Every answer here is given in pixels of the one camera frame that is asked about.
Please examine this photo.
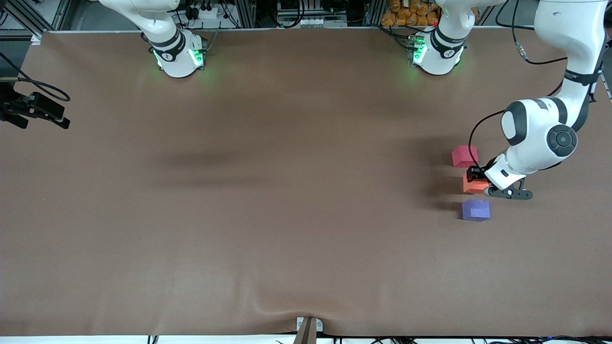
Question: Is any orange foam block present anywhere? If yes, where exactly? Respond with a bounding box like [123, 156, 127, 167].
[462, 173, 491, 195]

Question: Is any red foam block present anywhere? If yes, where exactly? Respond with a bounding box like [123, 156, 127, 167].
[451, 145, 479, 168]

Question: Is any purple foam block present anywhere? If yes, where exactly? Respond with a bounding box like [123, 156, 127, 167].
[461, 199, 492, 222]

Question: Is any pile of orange bags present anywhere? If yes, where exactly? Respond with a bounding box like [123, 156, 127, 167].
[381, 0, 441, 28]

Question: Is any white power strip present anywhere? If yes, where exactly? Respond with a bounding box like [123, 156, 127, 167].
[181, 6, 221, 21]

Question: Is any brown table mat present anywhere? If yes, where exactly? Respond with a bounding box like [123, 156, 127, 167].
[0, 26, 612, 338]

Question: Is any white connector box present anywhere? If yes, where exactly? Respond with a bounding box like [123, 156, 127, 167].
[281, 16, 348, 29]

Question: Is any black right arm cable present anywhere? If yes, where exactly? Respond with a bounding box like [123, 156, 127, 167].
[0, 51, 71, 102]

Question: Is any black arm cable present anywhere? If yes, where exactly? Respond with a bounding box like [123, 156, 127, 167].
[0, 51, 71, 102]
[468, 0, 569, 169]

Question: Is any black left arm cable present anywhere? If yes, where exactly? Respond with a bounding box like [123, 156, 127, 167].
[468, 0, 569, 169]

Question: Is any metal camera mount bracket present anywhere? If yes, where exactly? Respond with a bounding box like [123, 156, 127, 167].
[293, 316, 325, 344]

